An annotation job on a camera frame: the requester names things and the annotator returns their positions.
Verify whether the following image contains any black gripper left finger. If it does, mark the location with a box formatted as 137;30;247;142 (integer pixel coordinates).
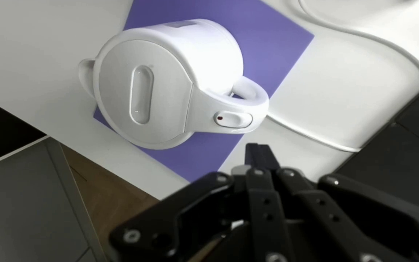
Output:
109;142;260;262

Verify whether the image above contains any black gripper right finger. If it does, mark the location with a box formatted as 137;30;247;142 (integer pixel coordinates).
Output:
257;142;419;262

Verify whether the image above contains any white electric kettle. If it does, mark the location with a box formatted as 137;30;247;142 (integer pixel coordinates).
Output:
75;17;272;151

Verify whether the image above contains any white kettle power cable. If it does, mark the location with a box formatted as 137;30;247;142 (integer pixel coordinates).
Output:
294;0;419;84

